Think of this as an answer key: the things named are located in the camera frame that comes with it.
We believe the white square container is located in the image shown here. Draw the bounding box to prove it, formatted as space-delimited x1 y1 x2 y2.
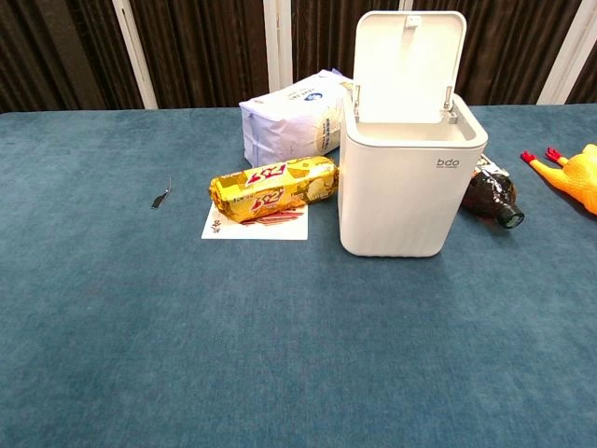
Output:
339 9 490 259

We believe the white card with red print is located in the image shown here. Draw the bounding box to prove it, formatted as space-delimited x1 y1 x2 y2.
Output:
201 203 311 242

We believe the golden biscuit packet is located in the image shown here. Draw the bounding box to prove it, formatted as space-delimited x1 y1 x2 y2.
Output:
208 156 340 225

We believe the white blue tissue pack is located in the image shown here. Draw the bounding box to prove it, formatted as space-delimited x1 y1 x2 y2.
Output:
238 68 354 168

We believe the blue table mat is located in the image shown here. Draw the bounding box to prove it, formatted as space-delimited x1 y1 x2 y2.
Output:
0 105 597 448

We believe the brown glass bottle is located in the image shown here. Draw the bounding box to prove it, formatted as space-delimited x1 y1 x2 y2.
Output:
460 153 526 230

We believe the dark brown curtain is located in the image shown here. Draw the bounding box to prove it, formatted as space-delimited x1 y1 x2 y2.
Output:
0 0 597 114

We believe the yellow rubber chicken toy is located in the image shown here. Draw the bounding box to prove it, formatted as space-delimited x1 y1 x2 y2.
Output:
520 143 597 216

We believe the white frame pole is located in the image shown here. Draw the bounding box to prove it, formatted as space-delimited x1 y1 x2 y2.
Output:
111 0 159 110
263 0 293 94
535 0 597 106

